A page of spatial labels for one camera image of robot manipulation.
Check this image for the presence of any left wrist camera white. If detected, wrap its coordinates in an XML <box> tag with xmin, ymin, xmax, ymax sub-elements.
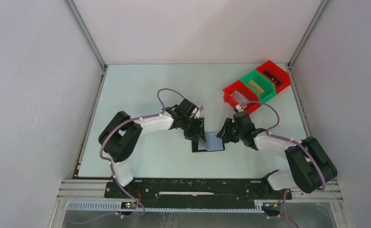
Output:
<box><xmin>192</xmin><ymin>105</ymin><xmax>204</xmax><ymax>118</ymax></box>

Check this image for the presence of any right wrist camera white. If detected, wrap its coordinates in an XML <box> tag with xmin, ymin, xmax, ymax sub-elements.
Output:
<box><xmin>234</xmin><ymin>104</ymin><xmax>244</xmax><ymax>113</ymax></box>

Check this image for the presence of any black card in bin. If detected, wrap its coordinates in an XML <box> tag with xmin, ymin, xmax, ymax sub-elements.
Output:
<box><xmin>263</xmin><ymin>71</ymin><xmax>282</xmax><ymax>87</ymax></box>

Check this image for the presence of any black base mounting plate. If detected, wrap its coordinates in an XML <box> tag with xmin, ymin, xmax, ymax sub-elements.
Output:
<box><xmin>104</xmin><ymin>178</ymin><xmax>292</xmax><ymax>209</ymax></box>

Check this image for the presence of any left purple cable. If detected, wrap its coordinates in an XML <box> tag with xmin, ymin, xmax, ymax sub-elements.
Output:
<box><xmin>66</xmin><ymin>88</ymin><xmax>186</xmax><ymax>226</ymax></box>

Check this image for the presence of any silver card in bin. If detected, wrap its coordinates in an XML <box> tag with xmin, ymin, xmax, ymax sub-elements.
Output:
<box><xmin>231</xmin><ymin>90</ymin><xmax>249</xmax><ymax>106</ymax></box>

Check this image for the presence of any gold card in bin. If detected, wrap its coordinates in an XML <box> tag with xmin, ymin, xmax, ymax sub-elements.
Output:
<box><xmin>248</xmin><ymin>80</ymin><xmax>265</xmax><ymax>95</ymax></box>

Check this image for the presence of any green plastic bin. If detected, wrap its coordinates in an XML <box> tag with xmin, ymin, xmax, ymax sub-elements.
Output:
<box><xmin>240</xmin><ymin>70</ymin><xmax>276</xmax><ymax>103</ymax></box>

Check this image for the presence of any aluminium frame rail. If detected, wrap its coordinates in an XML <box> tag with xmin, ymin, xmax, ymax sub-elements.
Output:
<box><xmin>57</xmin><ymin>178</ymin><xmax>342</xmax><ymax>213</ymax></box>

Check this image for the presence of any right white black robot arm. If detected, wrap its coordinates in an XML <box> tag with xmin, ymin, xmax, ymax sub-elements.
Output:
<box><xmin>217</xmin><ymin>111</ymin><xmax>338</xmax><ymax>199</ymax></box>

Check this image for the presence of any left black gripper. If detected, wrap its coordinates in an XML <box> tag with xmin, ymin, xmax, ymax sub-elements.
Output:
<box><xmin>180</xmin><ymin>116</ymin><xmax>206</xmax><ymax>143</ymax></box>

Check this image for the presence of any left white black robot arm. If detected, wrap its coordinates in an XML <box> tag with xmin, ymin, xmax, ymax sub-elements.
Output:
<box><xmin>98</xmin><ymin>99</ymin><xmax>207</xmax><ymax>198</ymax></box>

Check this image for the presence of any left corner aluminium post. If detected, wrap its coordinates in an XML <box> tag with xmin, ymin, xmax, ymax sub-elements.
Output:
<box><xmin>63</xmin><ymin>0</ymin><xmax>107</xmax><ymax>70</ymax></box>

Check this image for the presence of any red plastic bin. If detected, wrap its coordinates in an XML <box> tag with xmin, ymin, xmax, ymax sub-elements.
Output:
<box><xmin>256</xmin><ymin>60</ymin><xmax>291</xmax><ymax>94</ymax></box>
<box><xmin>223</xmin><ymin>80</ymin><xmax>261</xmax><ymax>114</ymax></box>

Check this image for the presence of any corner aluminium post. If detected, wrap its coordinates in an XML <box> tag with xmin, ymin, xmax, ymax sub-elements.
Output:
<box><xmin>63</xmin><ymin>0</ymin><xmax>107</xmax><ymax>70</ymax></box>
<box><xmin>288</xmin><ymin>0</ymin><xmax>331</xmax><ymax>69</ymax></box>

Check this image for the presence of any right corner aluminium post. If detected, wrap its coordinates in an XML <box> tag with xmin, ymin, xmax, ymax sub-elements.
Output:
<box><xmin>288</xmin><ymin>0</ymin><xmax>331</xmax><ymax>69</ymax></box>

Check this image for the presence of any near red plastic bin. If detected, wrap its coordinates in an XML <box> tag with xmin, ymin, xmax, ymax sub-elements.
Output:
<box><xmin>223</xmin><ymin>80</ymin><xmax>261</xmax><ymax>114</ymax></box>

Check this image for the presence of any far red plastic bin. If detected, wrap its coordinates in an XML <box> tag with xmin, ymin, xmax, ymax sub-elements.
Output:
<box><xmin>256</xmin><ymin>60</ymin><xmax>291</xmax><ymax>94</ymax></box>

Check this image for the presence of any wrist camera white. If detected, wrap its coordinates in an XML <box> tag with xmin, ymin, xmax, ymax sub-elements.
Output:
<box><xmin>234</xmin><ymin>104</ymin><xmax>244</xmax><ymax>113</ymax></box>
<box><xmin>192</xmin><ymin>105</ymin><xmax>204</xmax><ymax>118</ymax></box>

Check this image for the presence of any black leather card holder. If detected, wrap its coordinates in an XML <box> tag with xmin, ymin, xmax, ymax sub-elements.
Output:
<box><xmin>192</xmin><ymin>132</ymin><xmax>225</xmax><ymax>152</ymax></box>

